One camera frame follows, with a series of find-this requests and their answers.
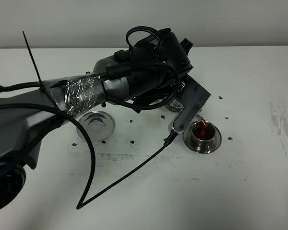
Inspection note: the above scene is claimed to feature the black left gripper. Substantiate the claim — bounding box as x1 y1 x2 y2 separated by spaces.
153 28 192 79

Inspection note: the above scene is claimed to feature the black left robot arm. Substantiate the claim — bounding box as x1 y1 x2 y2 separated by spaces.
0 26 192 209

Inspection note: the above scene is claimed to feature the near stainless steel saucer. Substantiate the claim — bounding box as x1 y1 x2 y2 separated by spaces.
183 122 222 154

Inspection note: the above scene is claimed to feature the near stainless steel teacup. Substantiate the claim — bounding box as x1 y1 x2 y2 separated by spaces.
190 121 216 149

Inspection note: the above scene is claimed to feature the stainless steel teapot saucer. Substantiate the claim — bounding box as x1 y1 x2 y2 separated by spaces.
78 111 115 143

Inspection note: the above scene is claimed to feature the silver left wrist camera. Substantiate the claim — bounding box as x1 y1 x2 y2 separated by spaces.
168 86 211 133

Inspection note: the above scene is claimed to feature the black cable tie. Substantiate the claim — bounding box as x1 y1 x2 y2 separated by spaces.
22 31 61 114

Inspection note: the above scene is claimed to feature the black left camera cable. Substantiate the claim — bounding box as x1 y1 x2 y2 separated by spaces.
0 59 180 210

